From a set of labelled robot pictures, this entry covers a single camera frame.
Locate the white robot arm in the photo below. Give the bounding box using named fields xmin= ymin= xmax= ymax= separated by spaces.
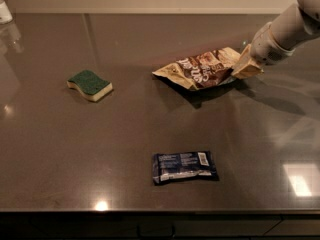
xmin=232 ymin=0 xmax=320 ymax=79

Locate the green and yellow sponge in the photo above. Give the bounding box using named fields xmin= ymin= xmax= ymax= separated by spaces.
xmin=67 ymin=70 xmax=113 ymax=102

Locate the white bottle at corner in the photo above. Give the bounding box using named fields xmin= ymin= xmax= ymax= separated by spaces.
xmin=0 ymin=0 xmax=13 ymax=24

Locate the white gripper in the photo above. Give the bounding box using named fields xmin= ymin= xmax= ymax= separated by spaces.
xmin=231 ymin=22 xmax=294 ymax=79

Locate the blue rxbar blueberry wrapper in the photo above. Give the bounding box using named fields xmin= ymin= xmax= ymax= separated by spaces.
xmin=152 ymin=151 xmax=219 ymax=185

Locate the brown sea salt chip bag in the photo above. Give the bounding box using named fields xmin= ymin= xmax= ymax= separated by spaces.
xmin=153 ymin=47 xmax=240 ymax=91

